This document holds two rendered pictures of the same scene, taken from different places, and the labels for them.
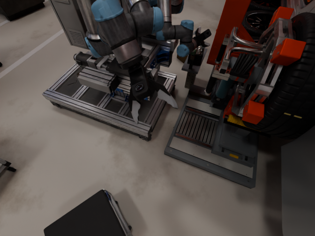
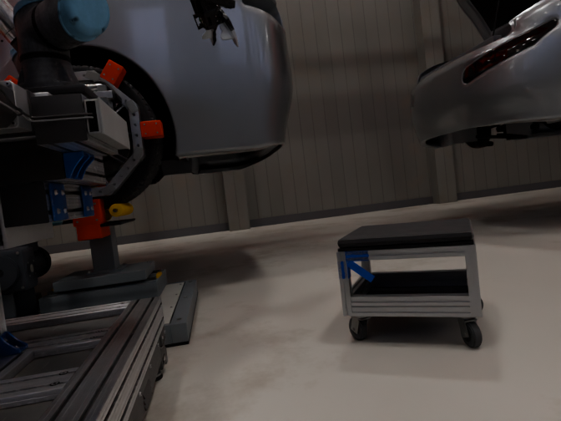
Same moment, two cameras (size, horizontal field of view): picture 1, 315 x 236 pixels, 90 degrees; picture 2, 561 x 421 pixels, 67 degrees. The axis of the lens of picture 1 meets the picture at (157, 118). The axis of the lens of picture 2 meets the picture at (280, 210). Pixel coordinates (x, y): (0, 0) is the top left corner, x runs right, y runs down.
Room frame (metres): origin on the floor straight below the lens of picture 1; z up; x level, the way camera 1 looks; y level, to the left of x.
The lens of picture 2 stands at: (1.02, 1.44, 0.52)
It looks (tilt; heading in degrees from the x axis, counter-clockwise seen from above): 3 degrees down; 239
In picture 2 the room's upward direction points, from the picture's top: 7 degrees counter-clockwise
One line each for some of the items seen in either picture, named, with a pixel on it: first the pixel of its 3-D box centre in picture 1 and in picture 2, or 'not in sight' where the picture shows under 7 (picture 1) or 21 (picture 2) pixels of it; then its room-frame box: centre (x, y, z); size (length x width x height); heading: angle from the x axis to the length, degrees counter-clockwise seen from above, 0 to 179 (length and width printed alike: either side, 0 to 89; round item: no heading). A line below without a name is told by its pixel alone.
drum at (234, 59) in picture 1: (243, 70); not in sight; (0.79, -0.54, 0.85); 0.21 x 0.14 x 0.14; 67
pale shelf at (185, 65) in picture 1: (195, 58); not in sight; (1.48, -0.41, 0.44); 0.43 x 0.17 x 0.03; 157
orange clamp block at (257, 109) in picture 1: (252, 112); (152, 129); (0.47, -0.49, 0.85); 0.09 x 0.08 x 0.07; 157
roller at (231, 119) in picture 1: (244, 122); (122, 209); (0.61, -0.65, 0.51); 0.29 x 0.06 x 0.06; 67
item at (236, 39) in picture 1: (251, 32); not in sight; (0.90, -0.53, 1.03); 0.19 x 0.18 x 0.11; 67
